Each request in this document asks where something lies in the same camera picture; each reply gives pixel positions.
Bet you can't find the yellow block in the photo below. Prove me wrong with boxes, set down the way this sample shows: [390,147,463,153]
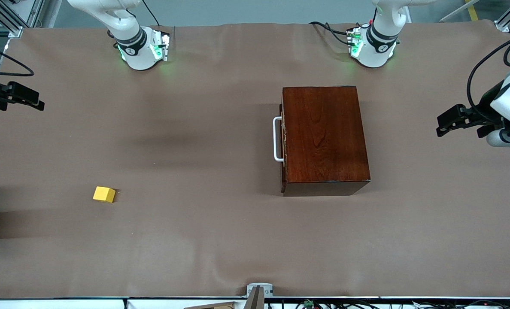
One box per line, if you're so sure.
[93,186,116,203]

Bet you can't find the wooden drawer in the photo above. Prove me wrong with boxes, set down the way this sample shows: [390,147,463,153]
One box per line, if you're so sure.
[279,103,287,194]

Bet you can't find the white metal drawer handle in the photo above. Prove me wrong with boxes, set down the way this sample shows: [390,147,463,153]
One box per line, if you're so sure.
[273,116,285,163]

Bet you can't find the dark brown wooden cabinet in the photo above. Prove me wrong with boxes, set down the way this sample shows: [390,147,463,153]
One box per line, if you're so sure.
[281,86,371,197]

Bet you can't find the large table covering sheet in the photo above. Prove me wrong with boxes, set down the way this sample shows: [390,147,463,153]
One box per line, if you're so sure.
[0,19,510,299]

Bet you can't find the light wooden board piece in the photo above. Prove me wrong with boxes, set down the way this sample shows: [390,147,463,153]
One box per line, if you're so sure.
[184,302,237,309]

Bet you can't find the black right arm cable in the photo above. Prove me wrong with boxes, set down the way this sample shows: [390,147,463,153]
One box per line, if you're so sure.
[0,40,35,78]

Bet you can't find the black base cable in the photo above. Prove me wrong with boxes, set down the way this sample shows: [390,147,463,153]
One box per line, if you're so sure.
[141,0,161,27]

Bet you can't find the black base cables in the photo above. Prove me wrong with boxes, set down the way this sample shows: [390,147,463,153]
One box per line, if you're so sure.
[309,21,355,46]

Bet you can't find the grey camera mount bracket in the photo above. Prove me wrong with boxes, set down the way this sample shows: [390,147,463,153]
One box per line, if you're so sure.
[246,283,273,309]

